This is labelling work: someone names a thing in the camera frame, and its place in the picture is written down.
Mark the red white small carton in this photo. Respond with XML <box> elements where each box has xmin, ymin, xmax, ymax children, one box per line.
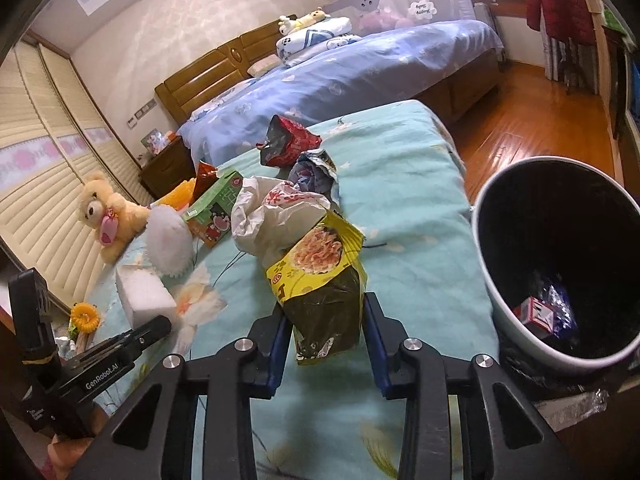
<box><xmin>515</xmin><ymin>296</ymin><xmax>558</xmax><ymax>335</ymax></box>

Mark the pink plush toy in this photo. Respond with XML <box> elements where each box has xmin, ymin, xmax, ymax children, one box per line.
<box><xmin>360</xmin><ymin>7</ymin><xmax>416</xmax><ymax>33</ymax></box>

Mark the grey trash bin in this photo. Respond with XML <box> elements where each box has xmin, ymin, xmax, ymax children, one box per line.
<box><xmin>471</xmin><ymin>156</ymin><xmax>640</xmax><ymax>376</ymax></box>

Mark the clear plastic wrapper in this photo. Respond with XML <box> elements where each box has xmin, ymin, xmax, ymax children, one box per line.
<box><xmin>532</xmin><ymin>390</ymin><xmax>608</xmax><ymax>431</ymax></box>

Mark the pale yellow pillow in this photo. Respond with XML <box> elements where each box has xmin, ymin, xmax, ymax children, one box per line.
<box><xmin>247</xmin><ymin>55</ymin><xmax>281</xmax><ymax>78</ymax></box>

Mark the dark coat rack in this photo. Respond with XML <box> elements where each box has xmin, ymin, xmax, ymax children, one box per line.
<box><xmin>545</xmin><ymin>35</ymin><xmax>601</xmax><ymax>96</ymax></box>

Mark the white blue pillow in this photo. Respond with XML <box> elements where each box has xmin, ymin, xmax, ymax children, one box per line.
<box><xmin>190</xmin><ymin>80</ymin><xmax>253</xmax><ymax>122</ymax></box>

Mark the purple shiny wrapper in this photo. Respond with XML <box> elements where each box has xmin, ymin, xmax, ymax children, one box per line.
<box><xmin>542</xmin><ymin>282</ymin><xmax>578</xmax><ymax>338</ymax></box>

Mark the white foam block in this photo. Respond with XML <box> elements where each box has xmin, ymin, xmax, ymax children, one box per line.
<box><xmin>115</xmin><ymin>262</ymin><xmax>178</xmax><ymax>328</ymax></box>

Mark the green storage box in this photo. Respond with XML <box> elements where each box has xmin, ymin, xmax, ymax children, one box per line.
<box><xmin>602</xmin><ymin>5</ymin><xmax>631</xmax><ymax>36</ymax></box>

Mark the yellow green snack bag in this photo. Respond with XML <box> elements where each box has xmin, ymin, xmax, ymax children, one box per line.
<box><xmin>266</xmin><ymin>207</ymin><xmax>368</xmax><ymax>366</ymax></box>

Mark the white crumpled plastic bag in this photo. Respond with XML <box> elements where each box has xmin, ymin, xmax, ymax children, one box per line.
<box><xmin>231</xmin><ymin>176</ymin><xmax>333</xmax><ymax>273</ymax></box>

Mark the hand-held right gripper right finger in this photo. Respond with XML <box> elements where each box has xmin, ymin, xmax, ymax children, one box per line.
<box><xmin>362</xmin><ymin>291</ymin><xmax>581</xmax><ymax>480</ymax></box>

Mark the yellow spiky ring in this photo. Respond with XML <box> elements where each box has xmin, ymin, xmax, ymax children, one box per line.
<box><xmin>69</xmin><ymin>302</ymin><xmax>98</xmax><ymax>333</ymax></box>

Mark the white foam fruit net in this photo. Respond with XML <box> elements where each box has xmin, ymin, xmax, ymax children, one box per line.
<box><xmin>145</xmin><ymin>205</ymin><xmax>195</xmax><ymax>278</ymax></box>

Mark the orange snack bag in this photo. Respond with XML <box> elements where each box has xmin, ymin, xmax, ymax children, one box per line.
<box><xmin>192</xmin><ymin>160</ymin><xmax>221</xmax><ymax>201</ymax></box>

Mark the cream louvred wardrobe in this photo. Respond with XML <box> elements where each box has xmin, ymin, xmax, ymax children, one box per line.
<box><xmin>0</xmin><ymin>35</ymin><xmax>151</xmax><ymax>311</ymax></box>

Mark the wall switch panel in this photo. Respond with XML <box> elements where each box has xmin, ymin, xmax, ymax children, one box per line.
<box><xmin>125</xmin><ymin>100</ymin><xmax>157</xmax><ymax>126</ymax></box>

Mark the folded blue white quilt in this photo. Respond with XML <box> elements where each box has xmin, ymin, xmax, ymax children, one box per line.
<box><xmin>276</xmin><ymin>16</ymin><xmax>363</xmax><ymax>66</ymax></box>

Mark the red padded jacket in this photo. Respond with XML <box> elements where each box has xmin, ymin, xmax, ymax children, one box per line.
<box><xmin>525</xmin><ymin>0</ymin><xmax>596</xmax><ymax>46</ymax></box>

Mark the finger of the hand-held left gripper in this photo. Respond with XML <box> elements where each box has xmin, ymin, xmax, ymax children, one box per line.
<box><xmin>72</xmin><ymin>315</ymin><xmax>173</xmax><ymax>366</ymax></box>

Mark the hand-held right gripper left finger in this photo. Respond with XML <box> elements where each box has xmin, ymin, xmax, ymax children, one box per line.
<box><xmin>70</xmin><ymin>307</ymin><xmax>296</xmax><ymax>480</ymax></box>

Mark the cream teddy bear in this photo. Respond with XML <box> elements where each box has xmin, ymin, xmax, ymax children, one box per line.
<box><xmin>76</xmin><ymin>170</ymin><xmax>152</xmax><ymax>265</ymax></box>

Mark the teal floral blanket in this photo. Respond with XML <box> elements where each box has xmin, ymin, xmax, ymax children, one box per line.
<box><xmin>50</xmin><ymin>100</ymin><xmax>501</xmax><ymax>480</ymax></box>

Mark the wooden nightstand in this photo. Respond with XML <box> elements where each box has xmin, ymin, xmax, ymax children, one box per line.
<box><xmin>139</xmin><ymin>135</ymin><xmax>197</xmax><ymax>200</ymax></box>

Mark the blue bed quilt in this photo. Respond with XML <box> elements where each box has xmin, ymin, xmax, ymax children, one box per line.
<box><xmin>177</xmin><ymin>19</ymin><xmax>503</xmax><ymax>171</ymax></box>

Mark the person's left hand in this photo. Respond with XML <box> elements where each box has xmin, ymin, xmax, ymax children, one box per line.
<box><xmin>47</xmin><ymin>402</ymin><xmax>111</xmax><ymax>480</ymax></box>

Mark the yellow foam fruit net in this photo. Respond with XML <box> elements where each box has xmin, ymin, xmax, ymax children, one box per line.
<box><xmin>157</xmin><ymin>177</ymin><xmax>197</xmax><ymax>211</ymax></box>

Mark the green red drink carton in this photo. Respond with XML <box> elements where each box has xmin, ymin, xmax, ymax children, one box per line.
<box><xmin>182</xmin><ymin>169</ymin><xmax>244</xmax><ymax>248</ymax></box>

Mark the red black snack bag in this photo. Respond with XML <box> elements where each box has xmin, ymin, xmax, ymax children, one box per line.
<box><xmin>257</xmin><ymin>115</ymin><xmax>323</xmax><ymax>168</ymax></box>

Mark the grey blue crumpled wrapper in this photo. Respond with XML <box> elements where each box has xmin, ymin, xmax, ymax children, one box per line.
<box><xmin>287</xmin><ymin>149</ymin><xmax>341</xmax><ymax>208</ymax></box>

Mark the wooden headboard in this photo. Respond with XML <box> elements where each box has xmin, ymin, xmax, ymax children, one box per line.
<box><xmin>154</xmin><ymin>16</ymin><xmax>301</xmax><ymax>126</ymax></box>

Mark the yellow plush dog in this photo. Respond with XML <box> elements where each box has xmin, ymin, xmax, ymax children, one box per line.
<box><xmin>278</xmin><ymin>7</ymin><xmax>331</xmax><ymax>36</ymax></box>

